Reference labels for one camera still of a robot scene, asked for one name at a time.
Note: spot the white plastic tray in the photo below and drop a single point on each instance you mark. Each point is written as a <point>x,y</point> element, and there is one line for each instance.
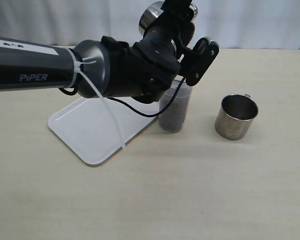
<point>86,127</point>

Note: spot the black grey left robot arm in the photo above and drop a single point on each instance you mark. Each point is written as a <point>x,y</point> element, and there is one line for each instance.
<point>110,68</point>

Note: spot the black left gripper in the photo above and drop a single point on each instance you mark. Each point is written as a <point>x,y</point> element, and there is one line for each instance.
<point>167,35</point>

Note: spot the white curtain backdrop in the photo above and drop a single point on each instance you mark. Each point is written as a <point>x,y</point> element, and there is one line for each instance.
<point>243,24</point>

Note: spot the translucent plastic container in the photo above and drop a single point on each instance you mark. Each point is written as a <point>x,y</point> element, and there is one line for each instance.
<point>173,119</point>

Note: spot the steel mug with pellets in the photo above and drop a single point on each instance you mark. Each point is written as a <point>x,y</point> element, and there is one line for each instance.
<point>155,10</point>

